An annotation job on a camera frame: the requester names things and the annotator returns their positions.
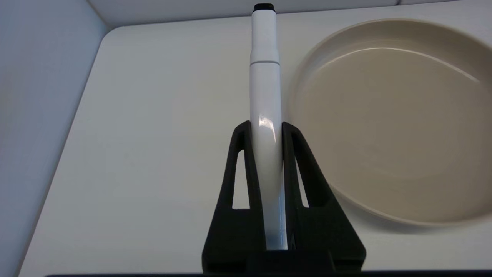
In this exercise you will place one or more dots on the white marker with black caps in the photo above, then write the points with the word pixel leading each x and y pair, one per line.
pixel 266 96

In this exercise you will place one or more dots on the beige oval plate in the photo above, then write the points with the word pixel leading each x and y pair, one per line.
pixel 392 127

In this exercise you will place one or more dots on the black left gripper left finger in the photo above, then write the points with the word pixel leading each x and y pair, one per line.
pixel 225 231

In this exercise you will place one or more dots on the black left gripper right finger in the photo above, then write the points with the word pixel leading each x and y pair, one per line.
pixel 326 231

